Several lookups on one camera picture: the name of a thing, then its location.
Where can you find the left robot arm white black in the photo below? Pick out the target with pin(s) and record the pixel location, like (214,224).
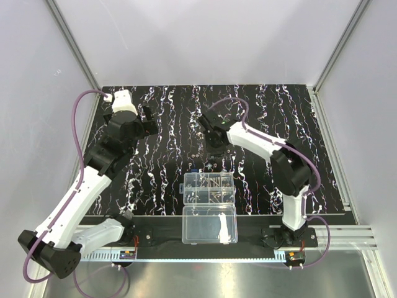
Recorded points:
(55,244)

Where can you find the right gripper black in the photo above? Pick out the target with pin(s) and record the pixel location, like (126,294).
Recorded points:
(215,148)

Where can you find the black marbled table mat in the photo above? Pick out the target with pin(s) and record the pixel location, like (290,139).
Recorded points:
(150,184)

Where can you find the right aluminium frame post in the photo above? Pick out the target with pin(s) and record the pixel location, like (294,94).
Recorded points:
(342,42)

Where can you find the white slotted cable duct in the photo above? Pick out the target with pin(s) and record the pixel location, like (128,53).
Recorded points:
(191,254)

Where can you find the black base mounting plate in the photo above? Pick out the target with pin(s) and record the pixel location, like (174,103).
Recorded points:
(161,232)

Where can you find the aluminium frame post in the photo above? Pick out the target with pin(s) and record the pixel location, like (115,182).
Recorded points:
(342,42)
(67,34)

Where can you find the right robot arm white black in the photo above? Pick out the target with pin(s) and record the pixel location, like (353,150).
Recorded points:
(291,170)

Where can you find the aluminium rail right side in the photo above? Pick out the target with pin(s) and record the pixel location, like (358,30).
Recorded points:
(342,237)

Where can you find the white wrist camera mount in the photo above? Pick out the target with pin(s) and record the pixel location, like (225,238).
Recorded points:
(123,102)

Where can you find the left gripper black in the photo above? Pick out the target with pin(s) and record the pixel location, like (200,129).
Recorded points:
(144,121)

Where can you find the clear plastic organizer box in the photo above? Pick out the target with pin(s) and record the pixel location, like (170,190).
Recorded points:
(208,207)

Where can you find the left aluminium frame post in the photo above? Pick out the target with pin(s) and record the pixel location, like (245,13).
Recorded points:
(67,34)

